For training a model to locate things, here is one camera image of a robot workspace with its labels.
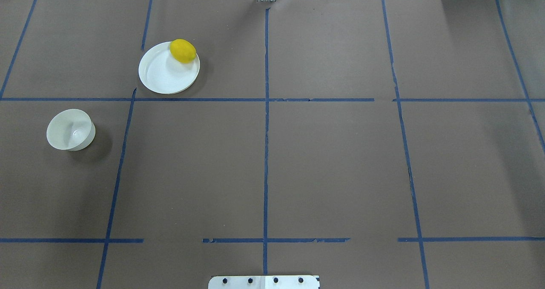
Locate white plate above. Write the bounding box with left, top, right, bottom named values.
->
left=138, top=41, right=200, bottom=94

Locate white bowl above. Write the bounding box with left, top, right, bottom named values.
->
left=46, top=109, right=96, bottom=151

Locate yellow lemon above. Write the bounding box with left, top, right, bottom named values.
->
left=169, top=39, right=197, bottom=64

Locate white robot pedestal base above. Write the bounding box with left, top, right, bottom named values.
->
left=208, top=275, right=321, bottom=289

